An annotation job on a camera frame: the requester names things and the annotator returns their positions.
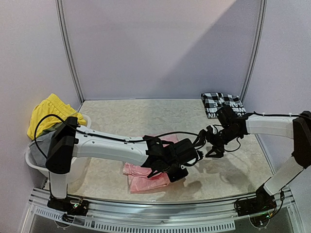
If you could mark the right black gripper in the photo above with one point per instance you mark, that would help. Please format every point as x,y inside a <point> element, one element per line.
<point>211,140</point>

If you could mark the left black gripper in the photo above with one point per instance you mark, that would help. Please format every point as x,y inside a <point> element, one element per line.
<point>174,177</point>

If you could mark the pink printed garment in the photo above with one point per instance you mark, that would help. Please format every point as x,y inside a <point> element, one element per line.
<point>138,181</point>

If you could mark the black white plaid shirt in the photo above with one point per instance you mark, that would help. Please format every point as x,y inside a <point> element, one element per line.
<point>214,101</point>

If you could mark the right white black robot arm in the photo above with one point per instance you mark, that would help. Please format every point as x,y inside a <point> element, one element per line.
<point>285,138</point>

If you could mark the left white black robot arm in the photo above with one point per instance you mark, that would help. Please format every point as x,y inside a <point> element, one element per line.
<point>148,152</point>

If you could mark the white plastic laundry basket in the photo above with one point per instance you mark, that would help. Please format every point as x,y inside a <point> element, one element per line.
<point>73,170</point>

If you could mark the olive green garment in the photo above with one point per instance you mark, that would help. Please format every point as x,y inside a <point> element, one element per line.
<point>52,128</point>

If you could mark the yellow shorts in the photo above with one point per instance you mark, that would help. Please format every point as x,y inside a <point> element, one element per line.
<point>51,105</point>

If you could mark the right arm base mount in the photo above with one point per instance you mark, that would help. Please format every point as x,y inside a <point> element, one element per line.
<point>260,203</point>

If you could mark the right aluminium frame post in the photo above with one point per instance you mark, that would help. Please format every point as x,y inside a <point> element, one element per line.
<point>255,49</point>

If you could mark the aluminium frame post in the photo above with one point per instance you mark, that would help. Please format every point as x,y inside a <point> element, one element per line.
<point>68,51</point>
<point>255,49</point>

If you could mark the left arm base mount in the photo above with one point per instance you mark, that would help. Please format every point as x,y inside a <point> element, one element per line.
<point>71,206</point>

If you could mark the left aluminium frame post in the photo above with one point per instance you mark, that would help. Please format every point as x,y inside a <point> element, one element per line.
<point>68,51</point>

